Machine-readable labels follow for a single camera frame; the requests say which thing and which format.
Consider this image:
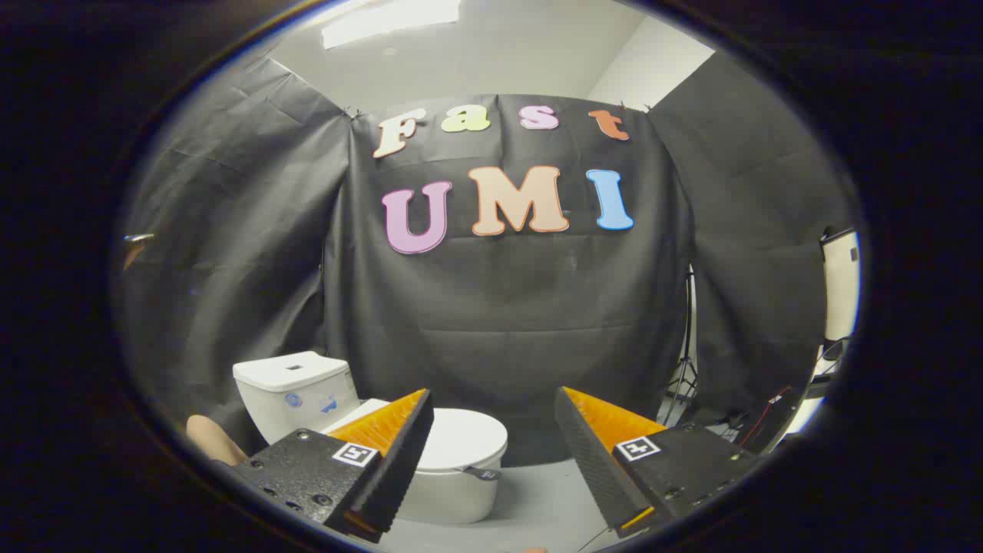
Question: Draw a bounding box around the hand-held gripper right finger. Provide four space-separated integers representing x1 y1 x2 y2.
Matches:
554 386 761 538

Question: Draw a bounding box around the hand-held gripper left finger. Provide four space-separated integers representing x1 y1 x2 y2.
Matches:
219 389 435 545

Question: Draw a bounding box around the white toilet tank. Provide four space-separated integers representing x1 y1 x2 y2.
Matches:
233 351 362 445

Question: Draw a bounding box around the black light stand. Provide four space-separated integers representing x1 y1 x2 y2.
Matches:
662 265 700 428

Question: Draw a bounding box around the person's leg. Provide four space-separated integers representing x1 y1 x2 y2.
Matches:
186 415 248 467

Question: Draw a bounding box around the white standing panel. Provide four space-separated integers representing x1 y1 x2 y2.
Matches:
819 228 860 343

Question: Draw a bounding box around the red cable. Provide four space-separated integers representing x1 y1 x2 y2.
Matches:
739 386 793 448

